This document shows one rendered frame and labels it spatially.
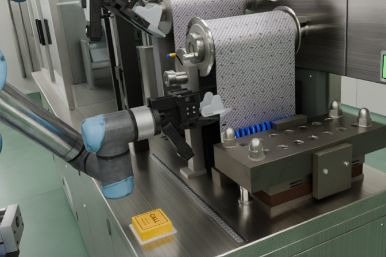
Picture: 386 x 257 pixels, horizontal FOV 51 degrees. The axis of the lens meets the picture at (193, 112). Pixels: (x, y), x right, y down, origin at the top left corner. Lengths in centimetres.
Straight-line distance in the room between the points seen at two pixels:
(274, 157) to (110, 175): 36
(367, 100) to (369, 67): 326
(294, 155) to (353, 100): 354
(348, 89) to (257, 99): 343
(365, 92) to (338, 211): 339
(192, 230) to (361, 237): 41
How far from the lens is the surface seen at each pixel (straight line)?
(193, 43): 100
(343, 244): 104
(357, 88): 437
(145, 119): 90
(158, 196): 105
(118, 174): 91
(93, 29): 91
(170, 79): 102
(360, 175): 110
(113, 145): 89
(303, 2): 120
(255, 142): 87
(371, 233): 110
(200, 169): 113
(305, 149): 93
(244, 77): 103
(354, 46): 108
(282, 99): 111
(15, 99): 91
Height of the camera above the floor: 140
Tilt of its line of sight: 18 degrees down
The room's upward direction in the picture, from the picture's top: 5 degrees counter-clockwise
